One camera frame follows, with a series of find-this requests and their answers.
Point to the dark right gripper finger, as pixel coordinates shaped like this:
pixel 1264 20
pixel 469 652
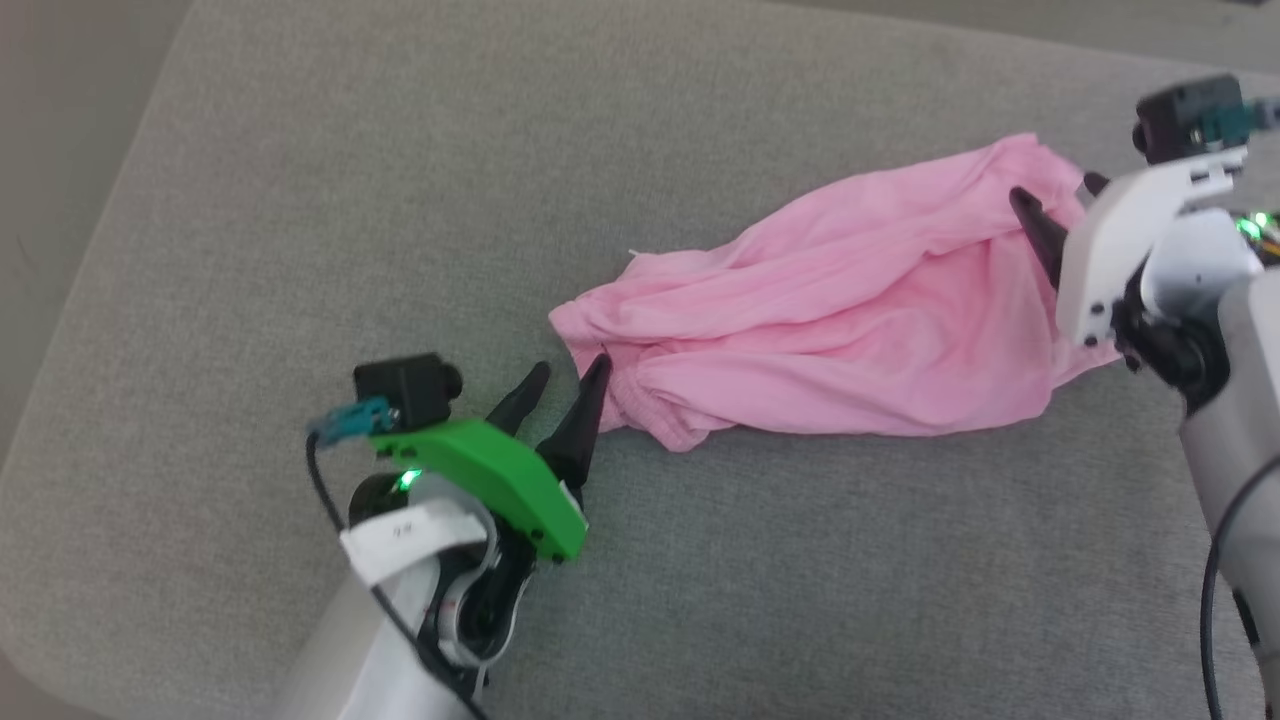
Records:
pixel 1096 184
pixel 1045 235

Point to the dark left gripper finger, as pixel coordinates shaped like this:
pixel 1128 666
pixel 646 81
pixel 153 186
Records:
pixel 578 430
pixel 520 400

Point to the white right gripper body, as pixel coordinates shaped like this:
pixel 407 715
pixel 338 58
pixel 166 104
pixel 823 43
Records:
pixel 1110 250

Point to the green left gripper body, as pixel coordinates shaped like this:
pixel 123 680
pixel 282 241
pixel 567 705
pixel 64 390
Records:
pixel 490 465

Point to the pink cloth garment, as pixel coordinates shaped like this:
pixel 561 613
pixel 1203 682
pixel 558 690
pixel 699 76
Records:
pixel 850 320

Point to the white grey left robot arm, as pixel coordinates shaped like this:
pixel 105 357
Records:
pixel 400 665

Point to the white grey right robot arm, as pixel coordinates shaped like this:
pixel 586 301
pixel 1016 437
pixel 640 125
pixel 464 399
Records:
pixel 1240 400

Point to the white paper label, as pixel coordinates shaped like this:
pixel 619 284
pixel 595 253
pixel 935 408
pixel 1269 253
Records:
pixel 410 530

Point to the grey fabric sofa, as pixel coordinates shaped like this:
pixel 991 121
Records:
pixel 300 200

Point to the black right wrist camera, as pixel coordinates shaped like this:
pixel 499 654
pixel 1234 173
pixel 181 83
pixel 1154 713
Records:
pixel 1175 120

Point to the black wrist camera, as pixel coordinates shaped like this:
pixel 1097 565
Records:
pixel 1175 120
pixel 405 390

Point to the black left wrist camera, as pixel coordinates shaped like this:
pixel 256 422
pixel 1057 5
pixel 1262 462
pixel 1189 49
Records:
pixel 405 390

